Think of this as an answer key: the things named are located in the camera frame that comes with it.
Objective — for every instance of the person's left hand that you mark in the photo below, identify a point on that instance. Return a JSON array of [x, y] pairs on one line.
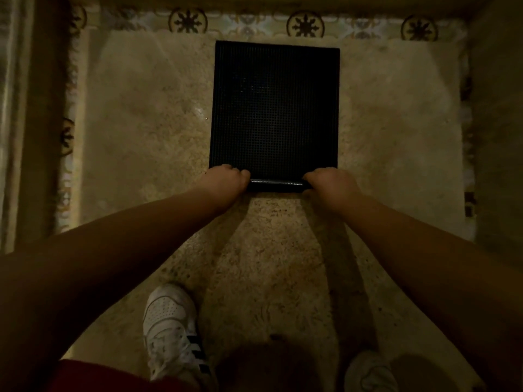
[[222, 185]]

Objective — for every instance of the person's right hand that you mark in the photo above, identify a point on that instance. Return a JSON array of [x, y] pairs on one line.
[[333, 187]]

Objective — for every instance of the person's right fingers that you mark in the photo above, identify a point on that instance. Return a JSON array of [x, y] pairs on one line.
[[316, 178]]

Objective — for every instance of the person's left fingers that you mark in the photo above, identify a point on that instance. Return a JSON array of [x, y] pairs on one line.
[[237, 174]]

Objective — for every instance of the black rubber mat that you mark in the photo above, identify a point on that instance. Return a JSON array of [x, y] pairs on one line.
[[274, 114]]

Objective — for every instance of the person's right forearm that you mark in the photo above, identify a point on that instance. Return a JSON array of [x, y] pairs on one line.
[[433, 273]]

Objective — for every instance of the person's left forearm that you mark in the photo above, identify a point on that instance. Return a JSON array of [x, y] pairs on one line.
[[102, 277]]

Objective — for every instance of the white sneaker with black stripes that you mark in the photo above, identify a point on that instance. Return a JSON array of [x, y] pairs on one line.
[[369, 373], [171, 330]]

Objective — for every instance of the red shorts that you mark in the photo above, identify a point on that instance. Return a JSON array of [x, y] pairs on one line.
[[106, 377]]

